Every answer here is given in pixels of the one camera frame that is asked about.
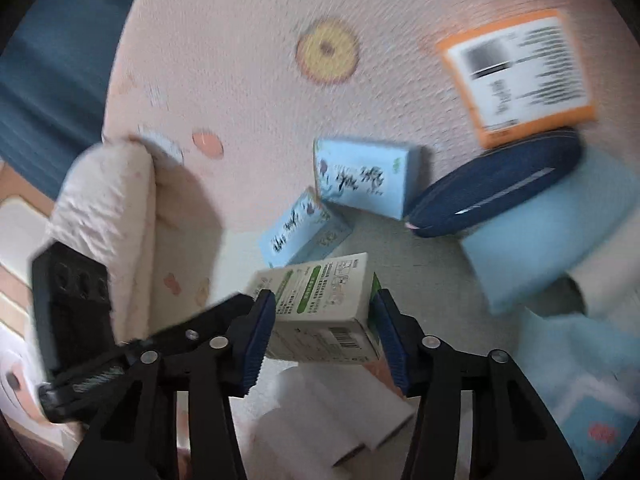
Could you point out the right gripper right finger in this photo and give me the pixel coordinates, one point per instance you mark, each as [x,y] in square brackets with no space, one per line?
[410,360]

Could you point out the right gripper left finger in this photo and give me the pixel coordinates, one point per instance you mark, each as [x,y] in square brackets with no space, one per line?
[248,338]

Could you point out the white paper roll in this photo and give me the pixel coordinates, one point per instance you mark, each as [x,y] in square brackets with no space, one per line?
[610,274]
[307,440]
[360,401]

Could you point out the light blue tea box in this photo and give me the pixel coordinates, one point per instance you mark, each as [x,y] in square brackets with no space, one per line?
[375,176]
[307,231]

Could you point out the blue wet wipes pack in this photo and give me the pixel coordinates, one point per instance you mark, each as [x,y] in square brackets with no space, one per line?
[587,373]

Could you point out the dark blue denim pouch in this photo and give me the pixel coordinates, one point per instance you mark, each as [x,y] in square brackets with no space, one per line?
[495,182]

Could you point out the orange tissue pack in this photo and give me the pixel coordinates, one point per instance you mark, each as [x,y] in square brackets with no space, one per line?
[520,76]

